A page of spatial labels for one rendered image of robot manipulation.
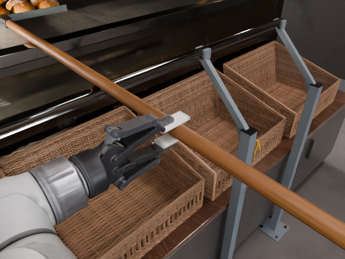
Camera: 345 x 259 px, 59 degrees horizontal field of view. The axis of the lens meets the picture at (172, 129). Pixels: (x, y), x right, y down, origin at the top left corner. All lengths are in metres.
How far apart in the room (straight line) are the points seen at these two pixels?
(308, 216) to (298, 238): 1.54
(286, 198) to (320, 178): 1.95
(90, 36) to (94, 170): 0.78
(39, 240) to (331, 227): 0.36
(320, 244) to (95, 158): 1.70
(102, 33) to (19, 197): 0.87
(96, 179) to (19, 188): 0.10
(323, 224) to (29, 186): 0.40
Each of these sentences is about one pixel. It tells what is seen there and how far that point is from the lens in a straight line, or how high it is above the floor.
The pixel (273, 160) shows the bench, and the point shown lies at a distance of 1.53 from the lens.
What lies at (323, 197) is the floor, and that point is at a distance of 2.30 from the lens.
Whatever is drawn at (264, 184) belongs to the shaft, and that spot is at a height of 1.20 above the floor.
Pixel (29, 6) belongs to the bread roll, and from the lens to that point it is 1.48.
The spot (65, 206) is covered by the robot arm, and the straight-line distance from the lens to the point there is 0.47.
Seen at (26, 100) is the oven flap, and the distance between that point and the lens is 1.16.
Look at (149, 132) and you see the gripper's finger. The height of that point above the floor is 1.22.
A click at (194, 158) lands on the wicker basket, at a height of 0.75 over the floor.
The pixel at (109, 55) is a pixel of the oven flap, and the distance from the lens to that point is 1.28.
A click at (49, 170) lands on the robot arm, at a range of 0.47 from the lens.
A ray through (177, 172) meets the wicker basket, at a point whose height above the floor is 0.68.
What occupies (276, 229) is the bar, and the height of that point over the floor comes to 0.01.
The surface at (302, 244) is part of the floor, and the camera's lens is 1.99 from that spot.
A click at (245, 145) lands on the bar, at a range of 1.04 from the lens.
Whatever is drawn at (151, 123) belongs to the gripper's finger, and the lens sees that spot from 0.52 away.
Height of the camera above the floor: 1.53
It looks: 35 degrees down
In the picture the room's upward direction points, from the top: straight up
